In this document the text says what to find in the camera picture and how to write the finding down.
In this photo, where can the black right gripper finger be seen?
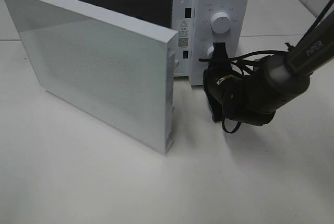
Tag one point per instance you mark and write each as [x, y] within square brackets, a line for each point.
[219, 51]

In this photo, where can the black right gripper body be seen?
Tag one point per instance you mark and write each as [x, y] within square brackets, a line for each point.
[224, 88]

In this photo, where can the white microwave knob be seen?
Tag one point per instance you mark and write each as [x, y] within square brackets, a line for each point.
[210, 53]
[220, 22]

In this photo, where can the white microwave door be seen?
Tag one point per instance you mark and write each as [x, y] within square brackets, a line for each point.
[117, 68]

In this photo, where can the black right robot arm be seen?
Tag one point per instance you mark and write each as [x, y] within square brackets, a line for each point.
[276, 80]

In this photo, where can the white warning sticker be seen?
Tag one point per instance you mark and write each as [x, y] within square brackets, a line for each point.
[184, 32]

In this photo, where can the white microwave oven body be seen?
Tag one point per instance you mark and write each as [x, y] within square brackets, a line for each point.
[200, 25]

